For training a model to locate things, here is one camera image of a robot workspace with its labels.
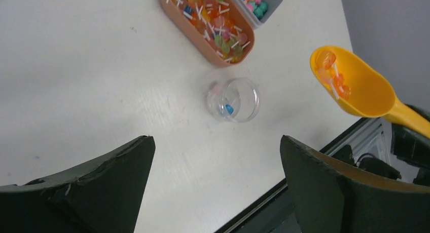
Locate yellow plastic scoop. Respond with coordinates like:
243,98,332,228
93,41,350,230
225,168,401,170
310,46,429,138

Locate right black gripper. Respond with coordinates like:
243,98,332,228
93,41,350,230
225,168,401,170
391,123,429,170

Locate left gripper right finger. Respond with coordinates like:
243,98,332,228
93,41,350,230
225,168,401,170
280,135,429,232

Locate clear plastic jar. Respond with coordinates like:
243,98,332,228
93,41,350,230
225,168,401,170
205,77,260,123

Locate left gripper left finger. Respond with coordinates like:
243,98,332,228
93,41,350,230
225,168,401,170
1,136,156,232

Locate orange tray of lollipops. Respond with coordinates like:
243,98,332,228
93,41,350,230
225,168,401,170
160,0,255,67

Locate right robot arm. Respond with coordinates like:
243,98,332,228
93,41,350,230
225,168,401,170
322,118,429,186

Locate white tray of star candies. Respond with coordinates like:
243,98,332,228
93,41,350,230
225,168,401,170
231,0,283,30

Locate aluminium frame rail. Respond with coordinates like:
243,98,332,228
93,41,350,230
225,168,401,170
320,118,391,165

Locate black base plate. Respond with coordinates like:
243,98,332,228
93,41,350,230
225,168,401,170
214,117,384,233

